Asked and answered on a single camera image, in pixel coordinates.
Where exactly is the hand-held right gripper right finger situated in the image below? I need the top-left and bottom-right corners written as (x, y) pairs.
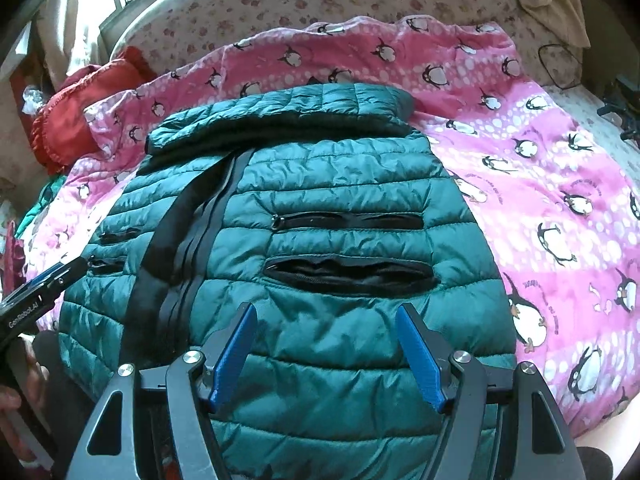
top-left (395, 304), bottom-right (572, 480)

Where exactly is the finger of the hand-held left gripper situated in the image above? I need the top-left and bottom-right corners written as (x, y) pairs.
top-left (0, 256), bottom-right (89, 307)

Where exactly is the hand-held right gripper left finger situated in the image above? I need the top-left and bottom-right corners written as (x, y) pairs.
top-left (82, 302), bottom-right (260, 480)

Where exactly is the dark green puffer jacket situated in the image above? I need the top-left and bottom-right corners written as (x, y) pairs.
top-left (56, 82), bottom-right (519, 480)

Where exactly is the person's left hand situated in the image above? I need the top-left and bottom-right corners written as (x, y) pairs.
top-left (0, 347), bottom-right (51, 443)

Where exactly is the dark red cloth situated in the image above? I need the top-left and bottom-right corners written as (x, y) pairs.
top-left (0, 219), bottom-right (29, 287)

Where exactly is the green cloth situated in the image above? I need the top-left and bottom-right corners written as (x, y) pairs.
top-left (15, 175), bottom-right (67, 239)

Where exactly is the red ruffled pillow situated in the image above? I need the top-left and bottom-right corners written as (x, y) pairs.
top-left (30, 46), bottom-right (157, 177)

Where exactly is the clear plastic bottle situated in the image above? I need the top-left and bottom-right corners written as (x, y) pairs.
top-left (20, 85), bottom-right (49, 114)

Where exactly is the person's leg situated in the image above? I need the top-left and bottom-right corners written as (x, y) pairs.
top-left (572, 405), bottom-right (640, 480)

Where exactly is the pink penguin print blanket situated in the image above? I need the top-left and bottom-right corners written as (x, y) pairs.
top-left (25, 15), bottom-right (640, 440)

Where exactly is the light curtain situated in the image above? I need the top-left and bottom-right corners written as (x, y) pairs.
top-left (35, 0), bottom-right (117, 77)

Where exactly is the black tripod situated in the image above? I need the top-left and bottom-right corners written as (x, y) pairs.
top-left (597, 76), bottom-right (640, 144)

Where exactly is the floral bed sheet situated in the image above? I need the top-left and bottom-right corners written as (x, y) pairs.
top-left (107, 0), bottom-right (640, 176)

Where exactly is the black cable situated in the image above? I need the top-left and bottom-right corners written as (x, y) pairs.
top-left (537, 42), bottom-right (587, 91)

